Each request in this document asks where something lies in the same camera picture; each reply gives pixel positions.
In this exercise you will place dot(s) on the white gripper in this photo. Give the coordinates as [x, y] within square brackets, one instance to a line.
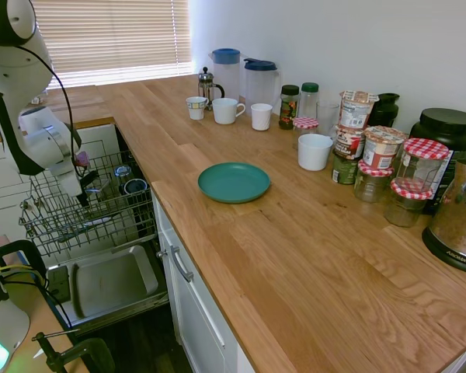
[68, 178]

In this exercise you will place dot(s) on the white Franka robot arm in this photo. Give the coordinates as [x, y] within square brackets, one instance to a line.
[7, 77]

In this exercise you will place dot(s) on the open dishwasher door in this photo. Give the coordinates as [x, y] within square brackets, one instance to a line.
[112, 279]

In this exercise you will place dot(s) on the black kitchen utensil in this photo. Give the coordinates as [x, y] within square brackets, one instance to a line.
[90, 178]

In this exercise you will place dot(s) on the drinking glass in rack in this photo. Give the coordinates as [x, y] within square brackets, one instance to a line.
[122, 173]

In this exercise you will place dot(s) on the dark blue mug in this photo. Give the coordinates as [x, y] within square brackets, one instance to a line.
[135, 186]

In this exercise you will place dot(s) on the white drawer cabinet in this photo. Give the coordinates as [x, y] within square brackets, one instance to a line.
[101, 134]

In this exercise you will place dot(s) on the dark green c clamp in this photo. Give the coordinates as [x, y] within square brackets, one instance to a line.
[23, 246]

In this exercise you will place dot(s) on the small container blue lid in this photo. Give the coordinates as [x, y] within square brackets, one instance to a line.
[37, 100]

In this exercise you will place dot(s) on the white cup with patterned rim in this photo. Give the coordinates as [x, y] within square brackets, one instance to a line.
[196, 109]

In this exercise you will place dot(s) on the teal plastic plate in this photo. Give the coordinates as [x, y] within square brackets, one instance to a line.
[233, 182]

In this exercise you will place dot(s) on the dark green screw clamp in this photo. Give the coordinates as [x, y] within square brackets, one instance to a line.
[85, 351]

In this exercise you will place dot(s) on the white base cabinet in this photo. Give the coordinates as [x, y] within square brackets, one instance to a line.
[194, 322]

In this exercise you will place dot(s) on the glass french press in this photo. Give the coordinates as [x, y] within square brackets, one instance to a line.
[206, 87]

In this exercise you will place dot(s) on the tall pitcher light blue lid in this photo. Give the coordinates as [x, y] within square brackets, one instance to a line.
[226, 75]

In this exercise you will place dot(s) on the white ribbed cup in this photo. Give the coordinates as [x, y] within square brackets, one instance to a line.
[261, 118]

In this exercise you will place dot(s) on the clear pitcher dark blue lid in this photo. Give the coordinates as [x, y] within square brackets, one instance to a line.
[260, 87]

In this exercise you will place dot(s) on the spice jar dark lid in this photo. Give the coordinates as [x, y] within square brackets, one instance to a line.
[288, 109]

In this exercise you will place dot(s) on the small jar red checkered lid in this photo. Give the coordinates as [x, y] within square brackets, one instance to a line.
[305, 123]

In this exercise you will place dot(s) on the plain white bowl cup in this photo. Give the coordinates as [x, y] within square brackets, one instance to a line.
[314, 153]

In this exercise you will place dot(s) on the clear bottle green lid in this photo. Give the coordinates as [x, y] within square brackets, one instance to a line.
[309, 101]

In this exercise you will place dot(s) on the clear drinking glass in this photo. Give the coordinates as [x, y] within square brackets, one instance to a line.
[327, 116]

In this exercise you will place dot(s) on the green can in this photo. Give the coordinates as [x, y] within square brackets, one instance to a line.
[343, 171]

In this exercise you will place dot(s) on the oatmeal cup with dark label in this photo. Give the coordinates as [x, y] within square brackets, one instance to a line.
[347, 143]

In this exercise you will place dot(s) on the oatmeal cup with white label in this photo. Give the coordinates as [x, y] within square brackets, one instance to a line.
[355, 112]

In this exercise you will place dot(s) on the glass jar red checkered lid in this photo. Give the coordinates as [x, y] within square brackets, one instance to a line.
[405, 210]
[373, 184]

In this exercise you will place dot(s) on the red oatmeal cup foil lid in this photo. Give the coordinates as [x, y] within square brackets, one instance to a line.
[380, 149]

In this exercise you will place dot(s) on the black vase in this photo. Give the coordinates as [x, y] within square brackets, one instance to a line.
[386, 110]

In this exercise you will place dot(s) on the large jar red checkered lid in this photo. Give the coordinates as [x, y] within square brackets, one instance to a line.
[421, 171]

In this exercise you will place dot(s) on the large black tub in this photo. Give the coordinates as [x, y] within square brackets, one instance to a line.
[448, 132]

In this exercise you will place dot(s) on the steel electric kettle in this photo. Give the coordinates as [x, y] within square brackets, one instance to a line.
[454, 225]

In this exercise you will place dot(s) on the red wrist camera mount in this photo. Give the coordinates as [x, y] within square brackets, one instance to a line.
[82, 158]

